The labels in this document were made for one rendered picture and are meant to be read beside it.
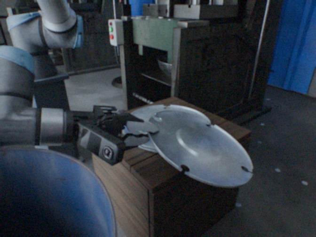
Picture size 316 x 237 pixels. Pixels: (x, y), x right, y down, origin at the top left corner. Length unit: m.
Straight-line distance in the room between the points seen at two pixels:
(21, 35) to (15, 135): 0.57
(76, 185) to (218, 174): 0.30
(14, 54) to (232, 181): 0.51
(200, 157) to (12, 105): 0.40
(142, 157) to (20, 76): 0.33
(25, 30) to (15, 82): 0.50
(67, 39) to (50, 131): 0.54
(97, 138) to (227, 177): 0.29
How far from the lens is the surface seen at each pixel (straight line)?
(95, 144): 0.45
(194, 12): 1.14
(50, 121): 0.46
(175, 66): 1.04
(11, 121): 0.47
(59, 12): 0.87
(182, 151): 0.53
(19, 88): 0.49
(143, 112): 0.82
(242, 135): 0.74
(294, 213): 1.06
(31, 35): 0.97
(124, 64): 1.42
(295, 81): 2.31
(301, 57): 2.27
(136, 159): 0.60
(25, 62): 0.52
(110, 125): 0.48
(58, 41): 0.96
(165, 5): 1.25
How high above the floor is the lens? 0.72
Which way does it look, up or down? 28 degrees down
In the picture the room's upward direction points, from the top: straight up
